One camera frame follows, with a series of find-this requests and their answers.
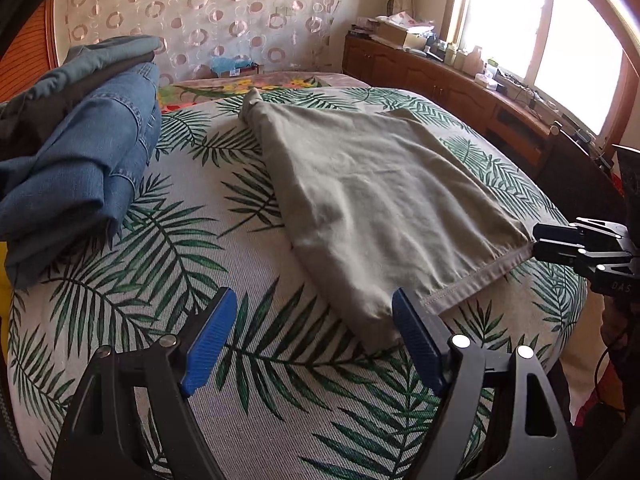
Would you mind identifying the pink floral blanket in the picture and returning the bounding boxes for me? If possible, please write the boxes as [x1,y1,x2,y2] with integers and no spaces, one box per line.
[158,72,369,113]

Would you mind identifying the grey-green pants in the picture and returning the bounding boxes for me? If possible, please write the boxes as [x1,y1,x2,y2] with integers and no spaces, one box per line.
[240,91,533,352]

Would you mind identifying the folded grey-blue garment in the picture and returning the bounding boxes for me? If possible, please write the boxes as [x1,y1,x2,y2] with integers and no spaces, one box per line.
[1,35,163,120]

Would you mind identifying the blue tissue box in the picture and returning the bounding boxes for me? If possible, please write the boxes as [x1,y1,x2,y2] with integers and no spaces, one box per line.
[209,56,260,78]

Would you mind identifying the cardboard box on sideboard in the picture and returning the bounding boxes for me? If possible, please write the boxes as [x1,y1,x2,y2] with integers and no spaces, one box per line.
[375,21,434,50]

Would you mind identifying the long wooden sideboard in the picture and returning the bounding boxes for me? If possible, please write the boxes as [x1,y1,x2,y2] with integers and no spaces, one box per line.
[342,32,626,187]

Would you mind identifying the window with wooden frame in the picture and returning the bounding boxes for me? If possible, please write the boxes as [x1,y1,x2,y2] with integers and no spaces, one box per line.
[446,0,639,144]

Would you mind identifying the leaf print bed sheet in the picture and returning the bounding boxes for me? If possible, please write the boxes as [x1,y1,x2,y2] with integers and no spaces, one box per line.
[6,84,589,480]

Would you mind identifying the dark folded garment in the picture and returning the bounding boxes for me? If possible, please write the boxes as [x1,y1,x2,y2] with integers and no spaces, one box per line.
[1,52,154,162]

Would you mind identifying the pink circle pattern curtain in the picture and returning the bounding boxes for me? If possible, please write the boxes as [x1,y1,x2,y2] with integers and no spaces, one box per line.
[54,0,341,84]

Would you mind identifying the folded blue jeans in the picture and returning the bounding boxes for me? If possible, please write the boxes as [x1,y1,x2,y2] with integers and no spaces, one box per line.
[1,62,162,289]

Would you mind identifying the wooden louvered wardrobe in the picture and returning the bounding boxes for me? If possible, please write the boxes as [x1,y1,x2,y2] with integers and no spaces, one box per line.
[0,0,58,102]

